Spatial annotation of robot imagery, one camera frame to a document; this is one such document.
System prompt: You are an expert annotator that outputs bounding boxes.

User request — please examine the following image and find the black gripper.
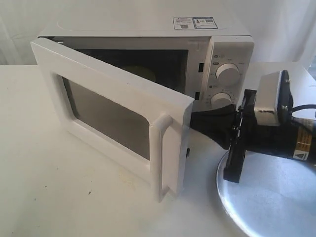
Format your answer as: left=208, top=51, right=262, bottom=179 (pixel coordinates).
left=190, top=89, right=296, bottom=183

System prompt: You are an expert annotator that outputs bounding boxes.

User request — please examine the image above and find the white microwave door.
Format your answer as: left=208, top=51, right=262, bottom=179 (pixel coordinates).
left=31, top=38, right=194, bottom=201

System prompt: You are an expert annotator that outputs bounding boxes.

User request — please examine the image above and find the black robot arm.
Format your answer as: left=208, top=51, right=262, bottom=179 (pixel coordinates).
left=190, top=89, right=316, bottom=183

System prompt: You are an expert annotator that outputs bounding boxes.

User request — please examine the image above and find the white microwave oven body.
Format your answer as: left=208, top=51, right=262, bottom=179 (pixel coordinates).
left=32, top=16, right=254, bottom=112

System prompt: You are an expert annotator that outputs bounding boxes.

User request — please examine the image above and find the round silver metal plate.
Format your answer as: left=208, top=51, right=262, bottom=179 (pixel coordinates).
left=216, top=152, right=316, bottom=237

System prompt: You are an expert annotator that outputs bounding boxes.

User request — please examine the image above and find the blue white warning sticker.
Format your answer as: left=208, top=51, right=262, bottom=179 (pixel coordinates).
left=173, top=17, right=218, bottom=30

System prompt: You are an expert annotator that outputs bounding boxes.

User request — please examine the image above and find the white curtain backdrop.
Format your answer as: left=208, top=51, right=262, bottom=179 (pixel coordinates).
left=0, top=0, right=316, bottom=67

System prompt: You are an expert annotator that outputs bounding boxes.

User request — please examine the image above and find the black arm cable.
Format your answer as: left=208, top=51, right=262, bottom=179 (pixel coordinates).
left=291, top=105, right=316, bottom=118

